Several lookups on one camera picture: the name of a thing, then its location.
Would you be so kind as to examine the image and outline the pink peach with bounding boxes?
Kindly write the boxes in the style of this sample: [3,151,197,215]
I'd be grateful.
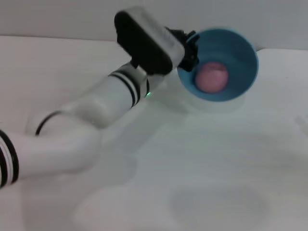
[194,62,229,93]

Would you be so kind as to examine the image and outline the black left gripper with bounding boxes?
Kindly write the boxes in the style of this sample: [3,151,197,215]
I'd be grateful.
[168,26,200,72]

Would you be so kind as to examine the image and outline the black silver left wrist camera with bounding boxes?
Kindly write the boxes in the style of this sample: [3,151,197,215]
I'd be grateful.
[114,7,187,76]

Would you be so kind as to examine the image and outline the blue bowl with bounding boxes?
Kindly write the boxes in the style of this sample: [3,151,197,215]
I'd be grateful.
[177,27,259,103]

